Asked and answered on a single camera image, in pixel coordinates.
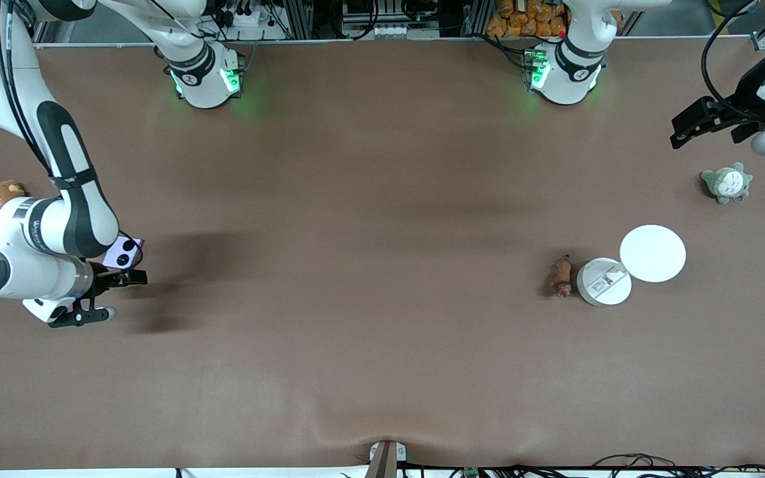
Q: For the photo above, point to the white power strip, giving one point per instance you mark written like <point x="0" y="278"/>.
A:
<point x="243" y="16"/>

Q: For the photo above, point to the lilac flip phone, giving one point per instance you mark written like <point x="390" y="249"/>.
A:
<point x="127" y="251"/>

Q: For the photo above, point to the white round lid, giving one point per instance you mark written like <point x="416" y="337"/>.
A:
<point x="653" y="253"/>

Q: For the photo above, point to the small brown lion statue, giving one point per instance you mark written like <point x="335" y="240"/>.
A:
<point x="562" y="275"/>

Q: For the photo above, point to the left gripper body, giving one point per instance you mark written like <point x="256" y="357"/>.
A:
<point x="746" y="91"/>

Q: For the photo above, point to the brown plush toy with tag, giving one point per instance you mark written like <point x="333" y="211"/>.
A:
<point x="7" y="190"/>

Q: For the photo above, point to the white round box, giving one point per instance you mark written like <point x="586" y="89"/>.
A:
<point x="601" y="284"/>

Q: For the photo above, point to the grey white Totoro plush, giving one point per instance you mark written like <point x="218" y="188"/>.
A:
<point x="728" y="184"/>

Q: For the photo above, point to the bag of orange plush toys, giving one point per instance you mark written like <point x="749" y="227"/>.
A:
<point x="528" y="16"/>

